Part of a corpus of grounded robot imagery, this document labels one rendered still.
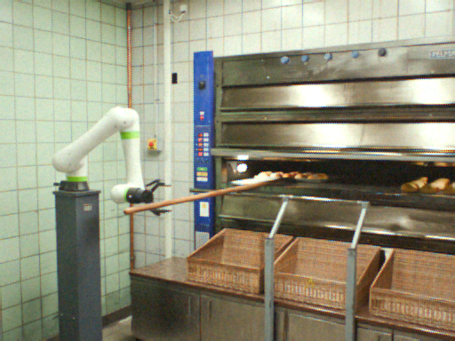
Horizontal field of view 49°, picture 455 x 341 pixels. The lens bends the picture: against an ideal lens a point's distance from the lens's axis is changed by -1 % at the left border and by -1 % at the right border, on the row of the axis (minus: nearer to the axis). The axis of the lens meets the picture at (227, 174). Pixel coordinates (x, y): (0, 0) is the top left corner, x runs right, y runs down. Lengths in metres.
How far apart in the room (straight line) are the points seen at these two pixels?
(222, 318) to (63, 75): 2.01
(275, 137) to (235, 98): 0.43
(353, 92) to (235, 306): 1.51
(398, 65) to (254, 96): 0.99
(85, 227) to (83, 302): 0.45
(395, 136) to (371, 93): 0.30
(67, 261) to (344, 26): 2.23
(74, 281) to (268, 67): 1.88
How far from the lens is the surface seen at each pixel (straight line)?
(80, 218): 3.05
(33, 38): 3.65
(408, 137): 3.14
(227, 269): 3.16
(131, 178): 2.95
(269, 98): 3.47
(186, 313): 3.37
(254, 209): 3.55
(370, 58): 3.25
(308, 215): 3.37
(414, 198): 3.16
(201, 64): 3.75
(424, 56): 3.18
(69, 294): 3.19
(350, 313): 2.76
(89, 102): 3.91
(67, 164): 2.91
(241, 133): 3.57
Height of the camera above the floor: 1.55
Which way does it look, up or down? 5 degrees down
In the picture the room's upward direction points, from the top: straight up
